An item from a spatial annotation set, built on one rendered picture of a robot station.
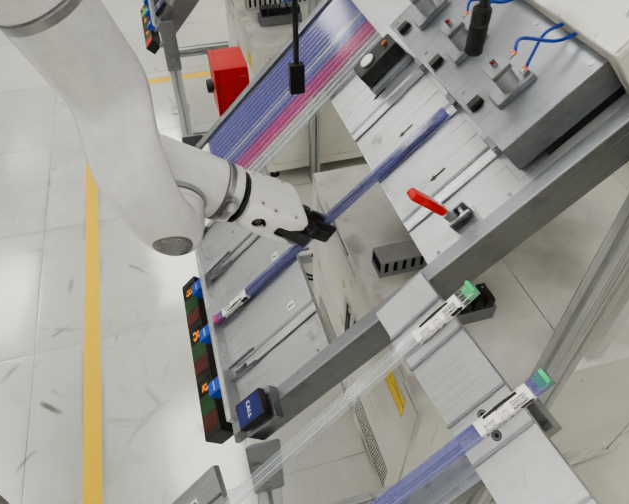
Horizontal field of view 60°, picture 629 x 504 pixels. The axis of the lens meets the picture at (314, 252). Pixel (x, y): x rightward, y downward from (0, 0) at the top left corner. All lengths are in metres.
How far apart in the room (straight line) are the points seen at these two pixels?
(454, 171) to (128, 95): 0.41
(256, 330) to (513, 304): 0.55
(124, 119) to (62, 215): 1.86
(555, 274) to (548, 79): 0.66
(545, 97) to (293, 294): 0.45
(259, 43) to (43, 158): 1.23
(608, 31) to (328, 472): 1.28
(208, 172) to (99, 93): 0.18
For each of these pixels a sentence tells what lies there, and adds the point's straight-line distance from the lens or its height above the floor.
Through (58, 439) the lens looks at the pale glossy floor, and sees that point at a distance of 1.79.
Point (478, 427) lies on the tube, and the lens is 0.53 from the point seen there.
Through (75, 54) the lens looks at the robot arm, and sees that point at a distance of 0.57.
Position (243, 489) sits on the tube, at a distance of 0.70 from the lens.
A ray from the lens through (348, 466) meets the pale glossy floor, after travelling 1.61.
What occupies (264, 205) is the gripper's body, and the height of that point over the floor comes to 1.00.
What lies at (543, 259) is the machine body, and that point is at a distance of 1.29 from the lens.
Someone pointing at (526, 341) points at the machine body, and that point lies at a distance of 1.13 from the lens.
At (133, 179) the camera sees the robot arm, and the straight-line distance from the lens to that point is 0.60.
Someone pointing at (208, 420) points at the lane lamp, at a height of 0.66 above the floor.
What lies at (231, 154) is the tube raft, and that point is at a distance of 1.15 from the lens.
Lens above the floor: 1.48
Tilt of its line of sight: 46 degrees down
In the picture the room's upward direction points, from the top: straight up
